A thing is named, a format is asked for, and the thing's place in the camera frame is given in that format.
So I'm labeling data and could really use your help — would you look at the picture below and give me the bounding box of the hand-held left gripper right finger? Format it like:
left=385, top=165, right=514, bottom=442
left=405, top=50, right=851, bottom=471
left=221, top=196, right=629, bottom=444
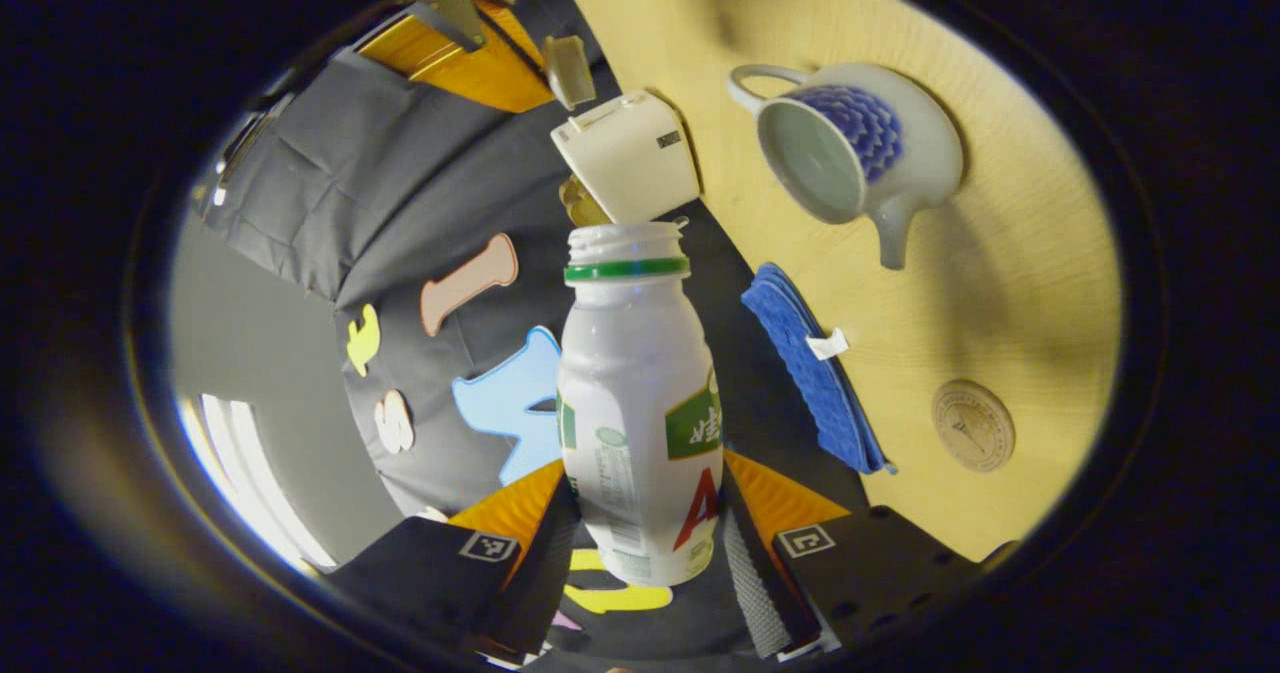
left=722, top=448, right=988, bottom=660

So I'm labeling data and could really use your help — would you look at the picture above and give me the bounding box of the white plastic water bottle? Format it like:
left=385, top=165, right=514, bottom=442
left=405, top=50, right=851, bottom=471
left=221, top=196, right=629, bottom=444
left=556, top=221, right=725, bottom=588

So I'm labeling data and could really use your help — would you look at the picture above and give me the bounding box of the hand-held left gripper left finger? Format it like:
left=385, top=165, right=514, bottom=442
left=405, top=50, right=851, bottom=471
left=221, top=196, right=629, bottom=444
left=325, top=458, right=583, bottom=666

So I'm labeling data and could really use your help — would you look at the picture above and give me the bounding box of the round wooden coaster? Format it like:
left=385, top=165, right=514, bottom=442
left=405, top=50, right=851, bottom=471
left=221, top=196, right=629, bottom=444
left=931, top=380, right=1017, bottom=474

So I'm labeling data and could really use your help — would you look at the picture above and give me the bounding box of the ceiling light panel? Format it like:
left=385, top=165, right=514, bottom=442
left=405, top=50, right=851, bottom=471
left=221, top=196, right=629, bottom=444
left=180, top=391, right=336, bottom=572

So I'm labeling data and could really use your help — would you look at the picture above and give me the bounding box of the white toaster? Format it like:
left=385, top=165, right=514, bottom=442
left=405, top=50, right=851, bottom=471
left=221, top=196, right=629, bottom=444
left=550, top=90, right=702, bottom=226

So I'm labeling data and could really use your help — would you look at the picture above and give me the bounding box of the folded blue towel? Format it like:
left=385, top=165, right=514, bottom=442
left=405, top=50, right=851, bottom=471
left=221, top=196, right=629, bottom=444
left=741, top=262, right=898, bottom=476

